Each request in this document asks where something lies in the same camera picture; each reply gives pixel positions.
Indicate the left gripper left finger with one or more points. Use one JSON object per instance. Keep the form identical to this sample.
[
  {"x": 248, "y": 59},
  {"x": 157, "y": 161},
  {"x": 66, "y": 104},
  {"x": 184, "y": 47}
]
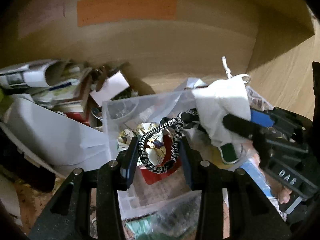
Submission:
[{"x": 128, "y": 160}]

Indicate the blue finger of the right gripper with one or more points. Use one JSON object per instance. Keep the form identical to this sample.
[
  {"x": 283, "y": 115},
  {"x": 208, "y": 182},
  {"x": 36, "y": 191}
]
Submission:
[{"x": 260, "y": 118}]

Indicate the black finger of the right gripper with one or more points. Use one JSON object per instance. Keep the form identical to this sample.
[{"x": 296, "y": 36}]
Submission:
[{"x": 241, "y": 127}]

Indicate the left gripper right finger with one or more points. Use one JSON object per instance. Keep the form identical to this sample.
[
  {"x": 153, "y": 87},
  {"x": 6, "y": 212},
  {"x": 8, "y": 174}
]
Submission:
[{"x": 191, "y": 163}]

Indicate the black patterned-trim fabric pouch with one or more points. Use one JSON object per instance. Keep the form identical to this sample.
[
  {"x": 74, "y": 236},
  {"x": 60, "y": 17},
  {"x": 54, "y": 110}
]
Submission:
[{"x": 183, "y": 120}]

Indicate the floral yellow white scrunchie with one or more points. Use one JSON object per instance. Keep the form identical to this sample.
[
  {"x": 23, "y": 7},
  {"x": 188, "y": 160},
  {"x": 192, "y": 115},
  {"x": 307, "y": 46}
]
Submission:
[{"x": 154, "y": 146}]

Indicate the yellow green sponge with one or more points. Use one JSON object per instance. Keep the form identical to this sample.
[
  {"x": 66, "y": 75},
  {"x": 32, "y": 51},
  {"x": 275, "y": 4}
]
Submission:
[{"x": 228, "y": 154}]

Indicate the white cloth drawstring pouch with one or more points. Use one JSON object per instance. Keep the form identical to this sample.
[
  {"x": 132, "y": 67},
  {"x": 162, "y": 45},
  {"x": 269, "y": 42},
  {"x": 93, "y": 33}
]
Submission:
[{"x": 220, "y": 98}]

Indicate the person's hand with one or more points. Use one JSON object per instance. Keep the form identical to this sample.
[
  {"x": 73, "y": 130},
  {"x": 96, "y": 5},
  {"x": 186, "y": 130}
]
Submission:
[{"x": 284, "y": 195}]

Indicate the white paper sheet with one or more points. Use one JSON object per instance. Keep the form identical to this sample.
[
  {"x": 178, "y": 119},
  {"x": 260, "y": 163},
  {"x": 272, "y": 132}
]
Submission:
[{"x": 58, "y": 140}]

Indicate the small white cardboard box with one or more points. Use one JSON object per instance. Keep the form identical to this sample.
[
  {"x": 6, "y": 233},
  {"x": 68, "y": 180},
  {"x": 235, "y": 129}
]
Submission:
[{"x": 111, "y": 87}]

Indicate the orange sticky note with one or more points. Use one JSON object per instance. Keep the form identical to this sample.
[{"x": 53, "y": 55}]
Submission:
[{"x": 100, "y": 11}]

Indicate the pink sticky note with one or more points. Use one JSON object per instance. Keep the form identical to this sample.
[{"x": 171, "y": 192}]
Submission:
[{"x": 37, "y": 14}]

